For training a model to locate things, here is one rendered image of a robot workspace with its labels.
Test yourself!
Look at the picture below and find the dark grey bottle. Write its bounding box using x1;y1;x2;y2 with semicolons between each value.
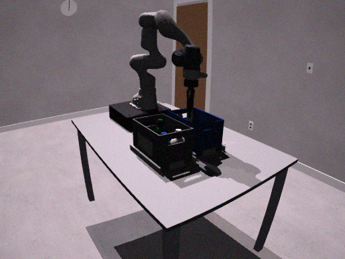
171;129;185;145

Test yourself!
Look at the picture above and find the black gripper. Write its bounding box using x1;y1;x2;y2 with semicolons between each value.
184;79;198;121

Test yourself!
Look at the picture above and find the dark bottle with green cap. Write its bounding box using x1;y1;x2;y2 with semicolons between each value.
153;119;167;135

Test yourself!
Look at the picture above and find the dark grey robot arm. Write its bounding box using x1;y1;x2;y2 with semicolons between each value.
129;11;208;110

